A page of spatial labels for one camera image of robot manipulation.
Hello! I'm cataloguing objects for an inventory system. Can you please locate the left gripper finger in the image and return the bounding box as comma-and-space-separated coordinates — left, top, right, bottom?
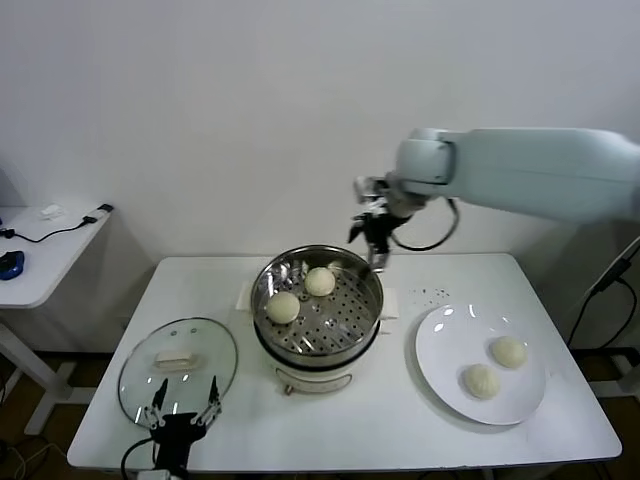
192, 375, 223, 426
142, 378, 169, 430

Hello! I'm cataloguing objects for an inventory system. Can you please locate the white side table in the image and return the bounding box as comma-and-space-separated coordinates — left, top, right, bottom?
0, 204, 115, 436

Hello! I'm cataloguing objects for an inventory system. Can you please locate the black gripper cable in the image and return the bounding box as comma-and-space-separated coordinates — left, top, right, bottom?
121, 437, 157, 480
392, 197, 461, 251

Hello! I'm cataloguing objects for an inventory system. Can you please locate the blue computer mouse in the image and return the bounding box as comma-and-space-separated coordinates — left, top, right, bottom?
0, 249, 26, 281

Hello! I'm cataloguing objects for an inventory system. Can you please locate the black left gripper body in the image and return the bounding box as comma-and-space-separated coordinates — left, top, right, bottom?
149, 412, 209, 471

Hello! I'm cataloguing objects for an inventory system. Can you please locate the white steamed baozi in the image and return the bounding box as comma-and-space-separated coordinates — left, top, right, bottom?
460, 363, 501, 400
265, 291, 302, 325
489, 335, 528, 370
304, 266, 336, 297

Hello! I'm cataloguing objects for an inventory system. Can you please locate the black hanging power cable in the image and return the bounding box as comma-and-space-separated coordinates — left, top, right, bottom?
567, 239, 640, 351

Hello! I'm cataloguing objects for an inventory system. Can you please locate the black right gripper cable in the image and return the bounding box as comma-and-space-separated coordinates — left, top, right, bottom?
392, 197, 461, 251

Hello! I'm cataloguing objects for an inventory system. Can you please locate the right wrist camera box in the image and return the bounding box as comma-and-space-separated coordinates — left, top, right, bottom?
352, 174, 392, 214

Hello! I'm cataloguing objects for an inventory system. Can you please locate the white electric cooker base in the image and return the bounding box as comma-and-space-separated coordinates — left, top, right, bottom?
252, 319, 394, 397

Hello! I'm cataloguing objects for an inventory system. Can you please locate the perforated steel steamer basket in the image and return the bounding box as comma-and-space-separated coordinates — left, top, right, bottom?
235, 244, 400, 357

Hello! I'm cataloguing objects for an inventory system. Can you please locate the black cable with adapter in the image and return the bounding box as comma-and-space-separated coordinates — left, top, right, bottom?
0, 203, 115, 245

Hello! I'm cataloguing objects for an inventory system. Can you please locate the round glass pot lid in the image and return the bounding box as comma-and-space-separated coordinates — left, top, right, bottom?
117, 317, 239, 426

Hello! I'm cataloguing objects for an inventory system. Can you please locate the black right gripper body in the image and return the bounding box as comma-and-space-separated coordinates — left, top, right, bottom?
355, 212, 401, 251

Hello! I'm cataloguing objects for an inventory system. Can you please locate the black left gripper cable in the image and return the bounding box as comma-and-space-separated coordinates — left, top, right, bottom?
121, 437, 157, 480

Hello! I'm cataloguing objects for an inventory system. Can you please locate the large white plate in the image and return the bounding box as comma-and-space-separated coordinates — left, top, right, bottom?
413, 303, 547, 426

